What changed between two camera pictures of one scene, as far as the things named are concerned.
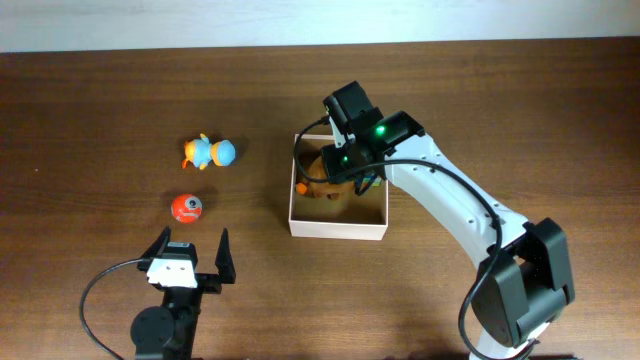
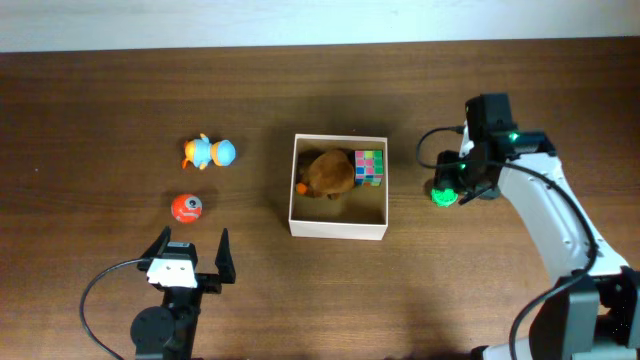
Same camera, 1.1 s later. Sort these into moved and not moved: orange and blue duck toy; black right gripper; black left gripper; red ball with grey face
Moved: black right gripper
Not moved: orange and blue duck toy; black left gripper; red ball with grey face
